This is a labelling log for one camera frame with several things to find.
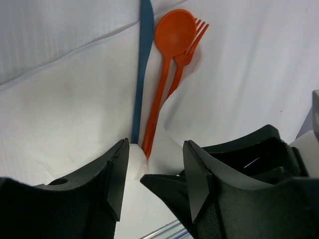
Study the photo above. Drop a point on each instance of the orange plastic fork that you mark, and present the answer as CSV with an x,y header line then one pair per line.
x,y
182,60

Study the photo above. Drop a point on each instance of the white paper napkin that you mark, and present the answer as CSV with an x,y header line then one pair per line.
x,y
68,72

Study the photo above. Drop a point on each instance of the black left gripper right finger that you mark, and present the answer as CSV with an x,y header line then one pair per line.
x,y
253,187

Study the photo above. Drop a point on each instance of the blue plastic knife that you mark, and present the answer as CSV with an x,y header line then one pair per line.
x,y
146,37

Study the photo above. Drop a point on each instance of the orange plastic spoon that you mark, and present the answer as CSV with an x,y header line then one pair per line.
x,y
174,33

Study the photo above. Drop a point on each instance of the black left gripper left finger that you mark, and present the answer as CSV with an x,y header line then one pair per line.
x,y
85,204

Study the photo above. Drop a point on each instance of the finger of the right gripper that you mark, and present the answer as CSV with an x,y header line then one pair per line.
x,y
172,190

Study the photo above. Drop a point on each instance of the aluminium front rail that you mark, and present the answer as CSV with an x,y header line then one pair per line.
x,y
173,230

